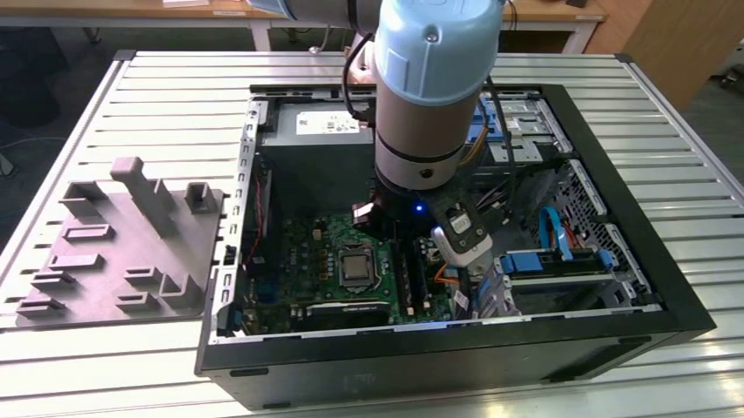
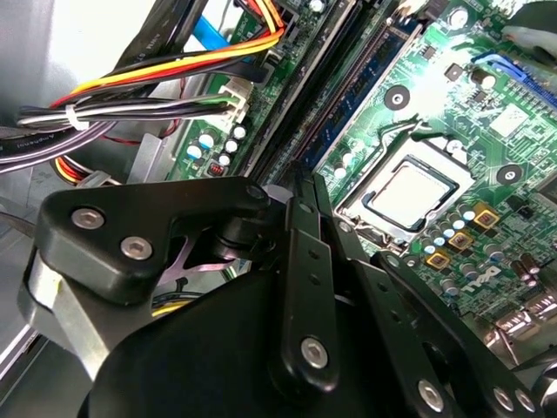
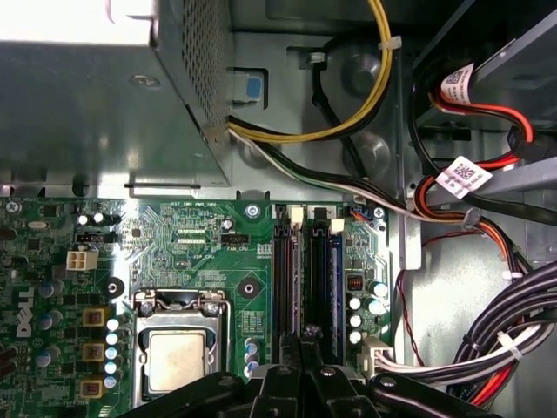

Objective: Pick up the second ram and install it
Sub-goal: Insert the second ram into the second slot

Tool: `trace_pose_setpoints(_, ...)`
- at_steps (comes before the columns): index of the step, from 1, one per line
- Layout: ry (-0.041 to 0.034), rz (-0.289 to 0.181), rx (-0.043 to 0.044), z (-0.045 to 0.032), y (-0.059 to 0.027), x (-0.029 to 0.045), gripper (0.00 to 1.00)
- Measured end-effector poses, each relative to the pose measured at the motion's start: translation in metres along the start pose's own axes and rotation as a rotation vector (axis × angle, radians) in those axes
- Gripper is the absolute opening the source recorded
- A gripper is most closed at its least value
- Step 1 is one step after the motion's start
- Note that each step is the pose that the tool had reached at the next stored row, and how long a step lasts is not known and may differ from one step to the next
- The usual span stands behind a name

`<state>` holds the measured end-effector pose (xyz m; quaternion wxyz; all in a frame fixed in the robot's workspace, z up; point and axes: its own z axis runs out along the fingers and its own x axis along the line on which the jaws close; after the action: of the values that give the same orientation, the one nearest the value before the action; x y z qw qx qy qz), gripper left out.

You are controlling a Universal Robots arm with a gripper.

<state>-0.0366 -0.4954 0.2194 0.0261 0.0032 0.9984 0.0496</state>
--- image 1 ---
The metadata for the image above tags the green motherboard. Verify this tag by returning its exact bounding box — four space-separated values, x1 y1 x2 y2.
247 211 461 332

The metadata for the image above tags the thin red wire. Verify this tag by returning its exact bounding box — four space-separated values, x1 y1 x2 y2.
241 167 274 266

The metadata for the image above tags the grey parts rack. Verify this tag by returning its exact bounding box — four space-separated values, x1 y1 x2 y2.
14 156 231 327

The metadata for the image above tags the black open PC case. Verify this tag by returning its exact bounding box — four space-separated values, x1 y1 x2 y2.
194 82 718 410

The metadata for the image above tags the blue plastic drive latch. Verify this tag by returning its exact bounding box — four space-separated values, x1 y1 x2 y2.
469 104 507 143

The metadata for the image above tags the orange wire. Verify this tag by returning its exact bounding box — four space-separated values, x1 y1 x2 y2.
434 264 466 287

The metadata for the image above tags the black graphics card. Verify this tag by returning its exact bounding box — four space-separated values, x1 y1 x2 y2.
290 300 390 332

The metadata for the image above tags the metal drive cage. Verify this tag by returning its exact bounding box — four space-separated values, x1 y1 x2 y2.
464 93 575 185

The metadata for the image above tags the wooden cabinet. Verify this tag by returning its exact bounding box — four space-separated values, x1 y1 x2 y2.
597 0 744 112

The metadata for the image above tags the blue flat data wire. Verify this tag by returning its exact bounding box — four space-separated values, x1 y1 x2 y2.
539 206 577 262

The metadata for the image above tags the wooden desk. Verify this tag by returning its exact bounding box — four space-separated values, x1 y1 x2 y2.
0 0 609 54

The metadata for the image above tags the silver CPU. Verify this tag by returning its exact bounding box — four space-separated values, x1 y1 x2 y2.
340 253 373 280

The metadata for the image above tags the black wire bundle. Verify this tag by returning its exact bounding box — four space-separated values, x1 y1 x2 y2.
464 158 569 227

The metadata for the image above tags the metal disk bay cage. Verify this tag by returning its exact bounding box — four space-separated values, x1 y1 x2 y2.
493 254 664 315

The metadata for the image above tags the black office chair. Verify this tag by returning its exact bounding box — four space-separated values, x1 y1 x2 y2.
0 25 67 128

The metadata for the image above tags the grey power supply unit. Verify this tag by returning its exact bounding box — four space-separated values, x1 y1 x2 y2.
255 102 378 217

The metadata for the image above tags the hard disk in blue carrier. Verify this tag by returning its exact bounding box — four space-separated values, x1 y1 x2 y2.
497 247 615 278

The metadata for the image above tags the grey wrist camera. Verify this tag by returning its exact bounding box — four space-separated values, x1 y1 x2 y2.
417 191 497 267

